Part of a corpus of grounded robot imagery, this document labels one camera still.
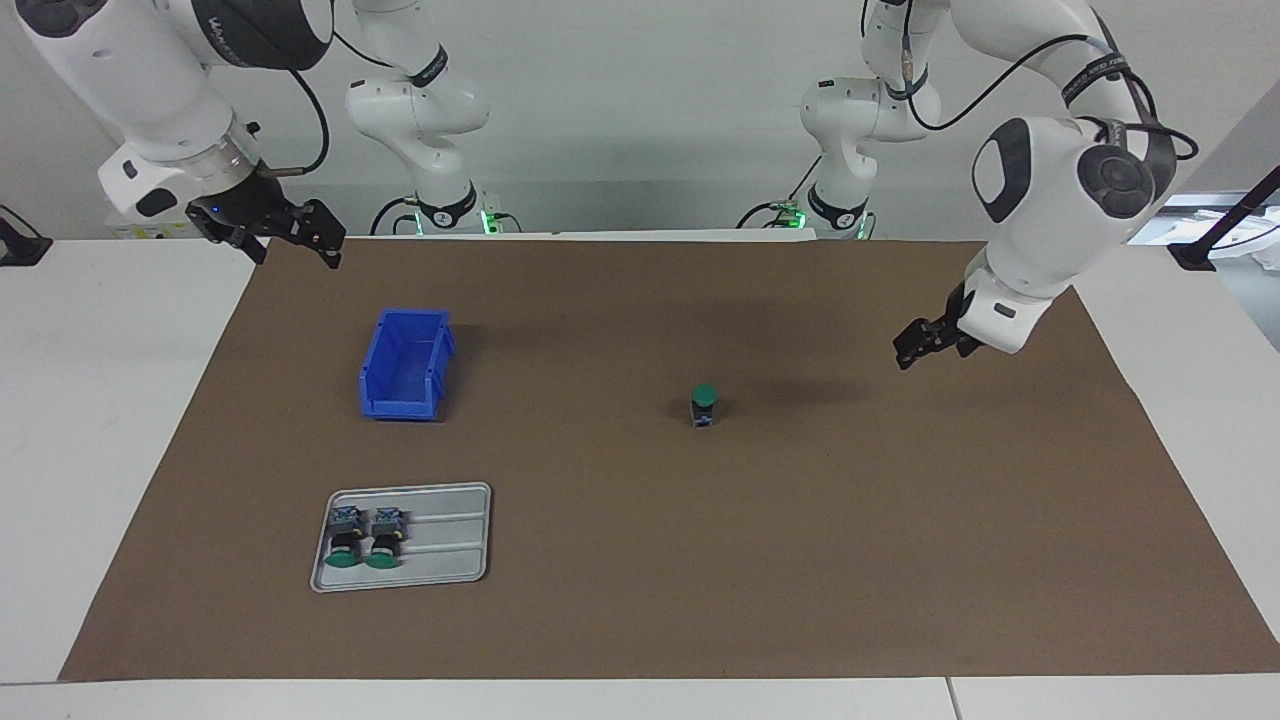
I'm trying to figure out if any white cardboard box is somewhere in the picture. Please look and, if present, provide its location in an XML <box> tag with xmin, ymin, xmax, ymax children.
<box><xmin>104</xmin><ymin>215</ymin><xmax>201</xmax><ymax>240</ymax></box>

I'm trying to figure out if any blue plastic storage bin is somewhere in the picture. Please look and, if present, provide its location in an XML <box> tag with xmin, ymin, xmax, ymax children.
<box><xmin>358</xmin><ymin>308</ymin><xmax>457</xmax><ymax>423</ymax></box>

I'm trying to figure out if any black table clamp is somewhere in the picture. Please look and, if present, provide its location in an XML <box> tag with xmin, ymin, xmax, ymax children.
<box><xmin>0</xmin><ymin>204</ymin><xmax>54</xmax><ymax>267</ymax></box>

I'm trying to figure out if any brown paper table mat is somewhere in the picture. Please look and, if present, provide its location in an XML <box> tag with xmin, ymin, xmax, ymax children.
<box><xmin>58</xmin><ymin>237</ymin><xmax>1280</xmax><ymax>683</ymax></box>

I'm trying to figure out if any grey metal tray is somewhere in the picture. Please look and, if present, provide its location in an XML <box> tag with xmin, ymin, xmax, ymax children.
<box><xmin>309</xmin><ymin>482</ymin><xmax>493</xmax><ymax>594</ymax></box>

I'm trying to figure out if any black right base cable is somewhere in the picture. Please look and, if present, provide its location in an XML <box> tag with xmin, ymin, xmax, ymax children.
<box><xmin>369</xmin><ymin>195</ymin><xmax>423</xmax><ymax>237</ymax></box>

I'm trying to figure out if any black base cable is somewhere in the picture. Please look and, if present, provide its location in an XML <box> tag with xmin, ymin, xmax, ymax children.
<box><xmin>736</xmin><ymin>155</ymin><xmax>823</xmax><ymax>230</ymax></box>
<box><xmin>369</xmin><ymin>195</ymin><xmax>423</xmax><ymax>237</ymax></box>

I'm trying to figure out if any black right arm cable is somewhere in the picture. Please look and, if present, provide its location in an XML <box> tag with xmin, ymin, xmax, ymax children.
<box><xmin>255</xmin><ymin>30</ymin><xmax>421</xmax><ymax>180</ymax></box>

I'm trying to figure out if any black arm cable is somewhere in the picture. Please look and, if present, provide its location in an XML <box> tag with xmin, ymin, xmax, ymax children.
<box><xmin>900</xmin><ymin>0</ymin><xmax>1201</xmax><ymax>163</ymax></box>
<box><xmin>255</xmin><ymin>30</ymin><xmax>421</xmax><ymax>180</ymax></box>

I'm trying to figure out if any black left base cable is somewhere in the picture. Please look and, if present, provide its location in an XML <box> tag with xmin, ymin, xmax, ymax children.
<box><xmin>736</xmin><ymin>155</ymin><xmax>823</xmax><ymax>230</ymax></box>

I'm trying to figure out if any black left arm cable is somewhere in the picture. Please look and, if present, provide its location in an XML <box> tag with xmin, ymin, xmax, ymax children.
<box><xmin>900</xmin><ymin>0</ymin><xmax>1201</xmax><ymax>163</ymax></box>

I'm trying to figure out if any black camera stand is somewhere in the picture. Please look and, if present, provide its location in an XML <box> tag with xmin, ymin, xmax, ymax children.
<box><xmin>1167</xmin><ymin>165</ymin><xmax>1280</xmax><ymax>273</ymax></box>

